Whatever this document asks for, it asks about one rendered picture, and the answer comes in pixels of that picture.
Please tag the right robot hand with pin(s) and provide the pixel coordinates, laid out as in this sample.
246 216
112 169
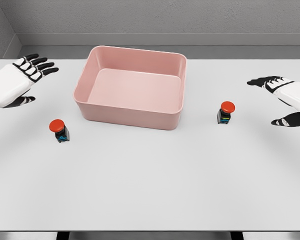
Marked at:
290 92

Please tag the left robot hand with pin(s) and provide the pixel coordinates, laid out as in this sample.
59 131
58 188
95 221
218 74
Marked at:
10 82

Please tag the red button industrial switch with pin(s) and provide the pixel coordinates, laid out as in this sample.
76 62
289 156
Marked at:
226 112
58 130

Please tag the pink rectangular basket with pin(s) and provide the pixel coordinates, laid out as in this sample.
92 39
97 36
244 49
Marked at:
132 87

